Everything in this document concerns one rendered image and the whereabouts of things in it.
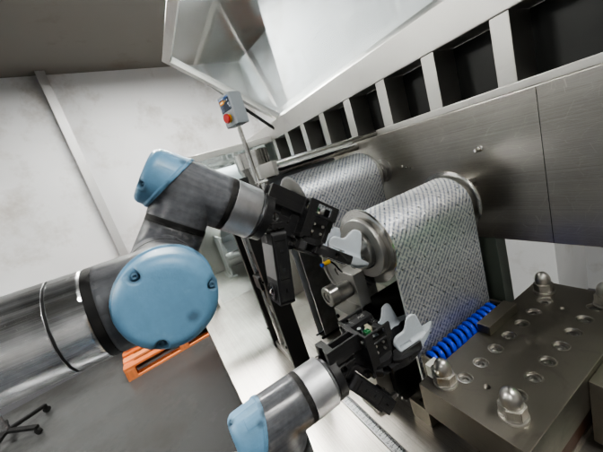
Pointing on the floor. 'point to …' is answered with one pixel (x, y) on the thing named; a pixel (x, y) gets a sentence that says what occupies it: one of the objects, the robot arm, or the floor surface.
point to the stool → (21, 423)
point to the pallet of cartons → (150, 357)
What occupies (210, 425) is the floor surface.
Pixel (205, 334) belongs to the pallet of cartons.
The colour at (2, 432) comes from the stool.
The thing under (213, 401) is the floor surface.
